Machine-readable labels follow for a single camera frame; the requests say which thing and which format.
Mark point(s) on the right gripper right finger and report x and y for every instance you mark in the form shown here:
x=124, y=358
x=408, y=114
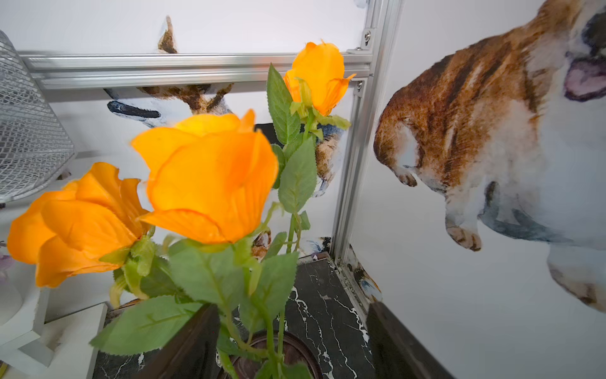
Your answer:
x=396, y=352

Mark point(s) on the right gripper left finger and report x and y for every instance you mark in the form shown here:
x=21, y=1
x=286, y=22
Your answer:
x=191, y=353

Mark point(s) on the orange rose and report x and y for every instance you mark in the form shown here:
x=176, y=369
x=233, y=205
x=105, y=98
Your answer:
x=299, y=101
x=89, y=226
x=208, y=273

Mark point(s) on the purple glass vase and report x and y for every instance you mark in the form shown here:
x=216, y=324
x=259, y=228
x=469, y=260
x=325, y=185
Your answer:
x=288, y=357

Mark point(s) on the white wooden shelf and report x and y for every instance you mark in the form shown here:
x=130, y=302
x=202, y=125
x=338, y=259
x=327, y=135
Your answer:
x=34, y=348

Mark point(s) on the white wire basket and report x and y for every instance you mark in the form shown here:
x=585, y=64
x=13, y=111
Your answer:
x=35, y=147

